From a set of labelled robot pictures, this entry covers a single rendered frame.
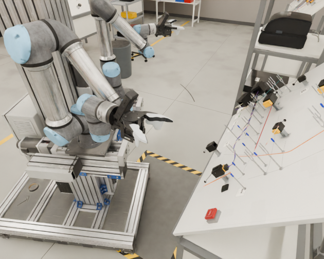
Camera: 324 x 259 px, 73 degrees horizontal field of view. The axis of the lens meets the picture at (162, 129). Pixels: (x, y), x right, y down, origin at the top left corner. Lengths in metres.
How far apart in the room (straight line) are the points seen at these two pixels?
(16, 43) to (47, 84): 0.18
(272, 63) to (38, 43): 3.70
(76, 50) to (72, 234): 1.52
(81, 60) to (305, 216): 0.94
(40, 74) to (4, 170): 2.32
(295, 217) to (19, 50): 1.04
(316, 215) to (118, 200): 1.69
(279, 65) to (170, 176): 2.64
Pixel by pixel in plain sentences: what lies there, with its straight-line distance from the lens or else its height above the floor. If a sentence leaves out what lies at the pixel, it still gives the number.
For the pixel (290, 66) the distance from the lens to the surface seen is 4.20.
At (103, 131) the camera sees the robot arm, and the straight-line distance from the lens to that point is 0.88.
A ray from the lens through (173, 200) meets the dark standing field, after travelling 2.38.
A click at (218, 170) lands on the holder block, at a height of 1.14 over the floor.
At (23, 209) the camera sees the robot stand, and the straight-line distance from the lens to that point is 2.42.
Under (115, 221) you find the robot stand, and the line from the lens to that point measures 2.07.
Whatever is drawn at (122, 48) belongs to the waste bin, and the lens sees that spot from 4.25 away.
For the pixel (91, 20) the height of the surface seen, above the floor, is 0.67.
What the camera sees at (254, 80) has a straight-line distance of 2.10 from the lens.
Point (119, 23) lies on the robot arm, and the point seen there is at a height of 1.66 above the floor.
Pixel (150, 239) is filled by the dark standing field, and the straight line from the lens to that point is 2.20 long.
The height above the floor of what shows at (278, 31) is 1.56.
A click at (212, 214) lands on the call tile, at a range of 1.04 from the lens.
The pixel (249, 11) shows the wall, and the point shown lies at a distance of 8.45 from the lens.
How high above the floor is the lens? 2.01
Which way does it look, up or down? 40 degrees down
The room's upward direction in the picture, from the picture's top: straight up
